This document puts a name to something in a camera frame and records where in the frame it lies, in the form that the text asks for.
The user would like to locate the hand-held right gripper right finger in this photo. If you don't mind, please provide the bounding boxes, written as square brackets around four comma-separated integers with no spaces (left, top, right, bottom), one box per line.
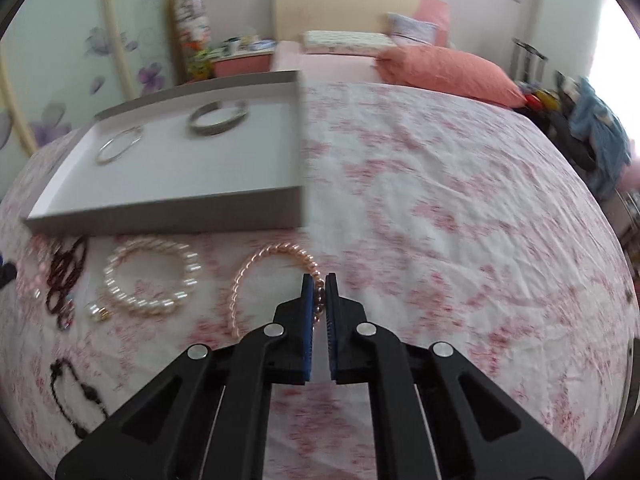
[324,272,585,480]

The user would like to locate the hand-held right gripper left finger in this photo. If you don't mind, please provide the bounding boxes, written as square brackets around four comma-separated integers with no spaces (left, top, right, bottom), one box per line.
[55,273,316,480]

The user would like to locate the pink bead bracelet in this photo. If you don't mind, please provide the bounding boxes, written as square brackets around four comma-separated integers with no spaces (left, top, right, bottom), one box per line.
[16,242,48,302]

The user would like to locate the dark red bead bracelet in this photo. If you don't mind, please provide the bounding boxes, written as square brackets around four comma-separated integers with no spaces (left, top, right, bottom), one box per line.
[44,236,90,332]

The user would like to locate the pink pearl bracelet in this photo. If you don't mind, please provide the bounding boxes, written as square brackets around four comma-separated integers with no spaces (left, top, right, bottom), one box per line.
[230,242,328,341]

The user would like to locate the black bead necklace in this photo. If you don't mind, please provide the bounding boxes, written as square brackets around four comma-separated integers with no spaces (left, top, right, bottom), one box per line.
[49,359,110,440]

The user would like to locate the shallow white cardboard tray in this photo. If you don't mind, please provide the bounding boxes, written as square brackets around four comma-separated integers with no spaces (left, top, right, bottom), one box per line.
[24,70,308,235]

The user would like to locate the thin silver bangle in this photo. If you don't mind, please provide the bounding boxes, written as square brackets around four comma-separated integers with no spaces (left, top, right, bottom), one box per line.
[96,126,145,165]

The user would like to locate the wide silver bangle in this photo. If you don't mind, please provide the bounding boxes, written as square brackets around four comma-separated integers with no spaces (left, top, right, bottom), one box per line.
[186,100,250,137]

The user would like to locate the floral glass sliding wardrobe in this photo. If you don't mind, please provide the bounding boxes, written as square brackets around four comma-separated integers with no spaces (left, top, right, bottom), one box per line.
[0,0,177,181]

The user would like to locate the plain pink bed sheet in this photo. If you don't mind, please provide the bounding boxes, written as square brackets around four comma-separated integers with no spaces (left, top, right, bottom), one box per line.
[269,40,383,84]

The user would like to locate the pink and cream nightstand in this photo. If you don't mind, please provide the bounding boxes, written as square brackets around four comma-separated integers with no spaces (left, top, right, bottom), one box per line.
[209,42,277,80]

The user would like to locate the folded coral quilt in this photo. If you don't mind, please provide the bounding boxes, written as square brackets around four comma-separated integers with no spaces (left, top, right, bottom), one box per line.
[374,44,528,109]

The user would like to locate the floral print pillow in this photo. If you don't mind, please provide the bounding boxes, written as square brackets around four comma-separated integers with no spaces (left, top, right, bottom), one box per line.
[301,30,395,57]

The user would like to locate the plush toy display tube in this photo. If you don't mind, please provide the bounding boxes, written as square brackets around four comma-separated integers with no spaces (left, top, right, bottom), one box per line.
[174,0,210,82]

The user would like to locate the colourful toy balls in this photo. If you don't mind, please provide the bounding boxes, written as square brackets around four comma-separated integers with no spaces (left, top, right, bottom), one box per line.
[522,87,560,113]

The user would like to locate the lilac print pillow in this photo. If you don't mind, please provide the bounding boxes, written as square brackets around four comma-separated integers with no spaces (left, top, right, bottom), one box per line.
[386,11,442,45]

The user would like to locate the cream and pink headboard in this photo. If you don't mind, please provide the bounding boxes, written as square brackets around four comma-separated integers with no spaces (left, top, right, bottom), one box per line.
[271,0,451,45]

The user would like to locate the dark wooden chair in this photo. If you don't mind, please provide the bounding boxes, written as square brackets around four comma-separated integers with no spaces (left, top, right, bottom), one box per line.
[511,37,548,88]

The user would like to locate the light blue garment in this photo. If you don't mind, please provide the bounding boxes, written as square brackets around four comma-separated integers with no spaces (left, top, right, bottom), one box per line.
[569,76,633,197]

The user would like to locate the white pearl bracelet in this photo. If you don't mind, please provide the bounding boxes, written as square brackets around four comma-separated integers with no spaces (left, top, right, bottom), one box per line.
[102,238,202,317]

